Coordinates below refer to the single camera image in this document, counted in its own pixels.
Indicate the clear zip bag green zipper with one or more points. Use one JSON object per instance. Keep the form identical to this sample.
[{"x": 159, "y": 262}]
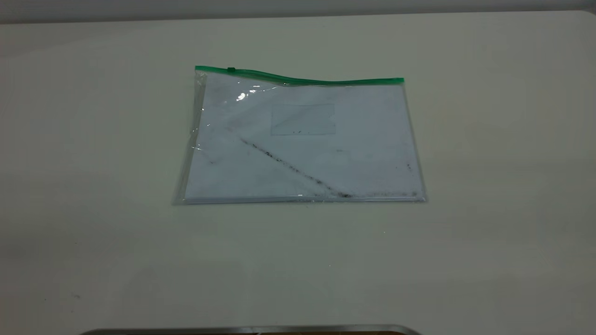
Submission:
[{"x": 302, "y": 158}]

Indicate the grey metal bar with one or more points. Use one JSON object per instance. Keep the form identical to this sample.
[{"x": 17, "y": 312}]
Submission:
[{"x": 251, "y": 330}]

